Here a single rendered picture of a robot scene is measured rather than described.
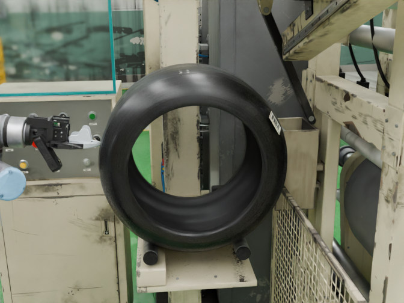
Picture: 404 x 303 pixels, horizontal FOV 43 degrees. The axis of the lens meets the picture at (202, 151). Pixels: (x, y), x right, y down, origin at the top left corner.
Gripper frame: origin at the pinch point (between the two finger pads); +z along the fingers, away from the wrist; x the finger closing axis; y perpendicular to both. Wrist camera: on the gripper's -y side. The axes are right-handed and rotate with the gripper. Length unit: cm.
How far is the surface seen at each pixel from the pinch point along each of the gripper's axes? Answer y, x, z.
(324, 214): -26, 21, 82
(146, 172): -121, 327, 22
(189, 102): 17.7, -11.7, 24.9
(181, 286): -39.2, -11.0, 28.5
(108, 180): -7.1, -10.1, 4.7
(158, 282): -38.1, -11.0, 21.4
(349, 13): 45, -33, 57
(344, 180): -20, 45, 98
